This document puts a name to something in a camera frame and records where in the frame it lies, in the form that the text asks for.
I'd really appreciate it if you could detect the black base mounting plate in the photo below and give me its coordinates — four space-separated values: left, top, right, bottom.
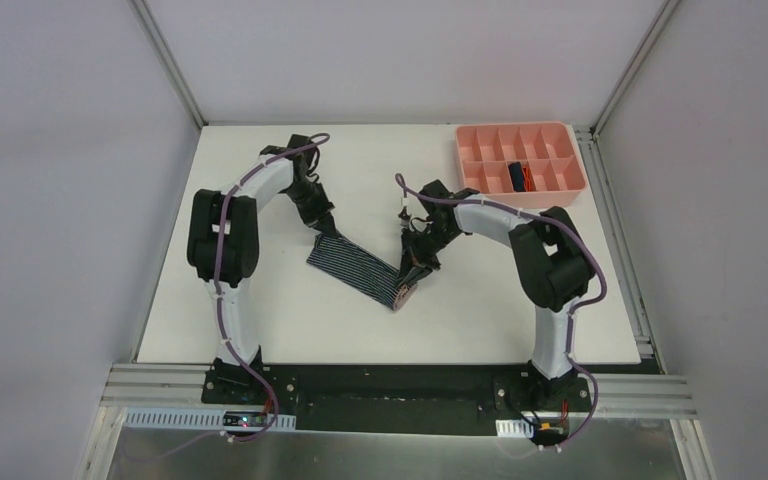
201 360 591 436

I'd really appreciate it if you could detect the right white cable duct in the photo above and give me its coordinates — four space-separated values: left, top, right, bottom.
495 419 535 439

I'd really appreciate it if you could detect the striped blue underwear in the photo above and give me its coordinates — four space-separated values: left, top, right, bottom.
306 233 416 312

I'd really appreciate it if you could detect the white cable duct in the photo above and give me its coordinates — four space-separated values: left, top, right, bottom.
495 419 535 439
123 407 296 433

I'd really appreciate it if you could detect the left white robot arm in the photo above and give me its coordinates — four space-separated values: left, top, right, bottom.
186 133 339 405

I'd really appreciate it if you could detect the pink divided organizer tray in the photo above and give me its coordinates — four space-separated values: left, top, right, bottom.
455 122 588 209

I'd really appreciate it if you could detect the left white cable duct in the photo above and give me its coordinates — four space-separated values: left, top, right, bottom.
123 407 296 433

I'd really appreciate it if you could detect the aluminium frame rail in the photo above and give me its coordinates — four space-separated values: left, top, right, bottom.
101 364 698 420

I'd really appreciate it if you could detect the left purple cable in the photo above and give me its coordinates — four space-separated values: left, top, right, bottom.
214 133 332 444

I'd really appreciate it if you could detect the navy orange underwear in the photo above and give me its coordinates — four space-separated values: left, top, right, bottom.
507 162 533 193

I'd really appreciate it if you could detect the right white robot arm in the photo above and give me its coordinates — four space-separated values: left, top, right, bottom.
396 180 604 410

